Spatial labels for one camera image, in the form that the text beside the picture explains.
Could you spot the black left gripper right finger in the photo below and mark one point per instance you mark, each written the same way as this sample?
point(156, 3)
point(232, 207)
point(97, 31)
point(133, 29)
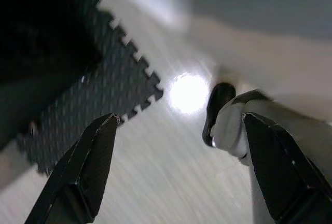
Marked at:
point(282, 172)

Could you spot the robot left foot black sole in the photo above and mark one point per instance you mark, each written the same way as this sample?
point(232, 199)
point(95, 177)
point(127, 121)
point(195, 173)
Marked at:
point(220, 104)

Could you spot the black foam puzzle mat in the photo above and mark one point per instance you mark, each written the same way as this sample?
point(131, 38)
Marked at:
point(109, 89)

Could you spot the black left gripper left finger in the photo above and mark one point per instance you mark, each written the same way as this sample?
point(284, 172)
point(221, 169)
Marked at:
point(83, 167)

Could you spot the robot grey left leg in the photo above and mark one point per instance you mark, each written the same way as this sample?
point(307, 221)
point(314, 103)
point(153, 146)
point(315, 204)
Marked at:
point(298, 123)

